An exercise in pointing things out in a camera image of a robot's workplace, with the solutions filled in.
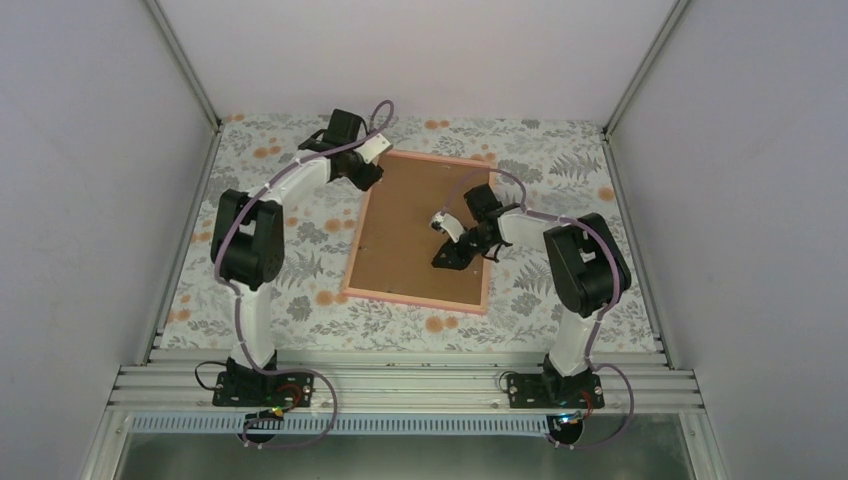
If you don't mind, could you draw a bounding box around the brown cardboard backing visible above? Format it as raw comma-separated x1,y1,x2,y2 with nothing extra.
351,156,493,307

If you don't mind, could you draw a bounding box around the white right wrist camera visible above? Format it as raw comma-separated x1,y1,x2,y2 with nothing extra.
430,211,466,243

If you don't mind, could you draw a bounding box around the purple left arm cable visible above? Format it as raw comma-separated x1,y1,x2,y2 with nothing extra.
215,99,396,452

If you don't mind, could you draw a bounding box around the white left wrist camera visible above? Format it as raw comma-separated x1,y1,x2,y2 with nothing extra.
354,134,393,165

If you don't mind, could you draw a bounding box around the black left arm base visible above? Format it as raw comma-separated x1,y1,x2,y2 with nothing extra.
212,370,315,409

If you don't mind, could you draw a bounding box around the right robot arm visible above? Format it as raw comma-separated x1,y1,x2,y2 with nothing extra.
430,185,632,407

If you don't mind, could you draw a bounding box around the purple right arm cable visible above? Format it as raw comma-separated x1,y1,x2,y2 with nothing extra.
442,168,636,453

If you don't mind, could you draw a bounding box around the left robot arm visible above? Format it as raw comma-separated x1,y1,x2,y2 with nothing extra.
210,109,392,405

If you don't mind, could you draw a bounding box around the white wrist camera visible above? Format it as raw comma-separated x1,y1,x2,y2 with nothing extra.
430,211,466,243
354,134,393,165

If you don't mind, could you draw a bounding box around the aluminium rail platform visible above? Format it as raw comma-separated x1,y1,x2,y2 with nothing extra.
82,347,726,479

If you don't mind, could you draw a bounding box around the grey slotted cable duct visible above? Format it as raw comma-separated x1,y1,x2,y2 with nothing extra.
130,412,575,437

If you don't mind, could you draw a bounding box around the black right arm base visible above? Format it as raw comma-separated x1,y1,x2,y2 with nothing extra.
504,369,605,409

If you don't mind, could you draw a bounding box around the floral patterned table cloth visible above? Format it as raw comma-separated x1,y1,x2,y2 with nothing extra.
162,114,630,352

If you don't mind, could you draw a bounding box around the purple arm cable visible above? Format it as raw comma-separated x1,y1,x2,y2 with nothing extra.
442,168,636,453
215,99,396,452

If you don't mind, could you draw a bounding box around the pink wooden picture frame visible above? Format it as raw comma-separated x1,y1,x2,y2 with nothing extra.
341,149,498,316

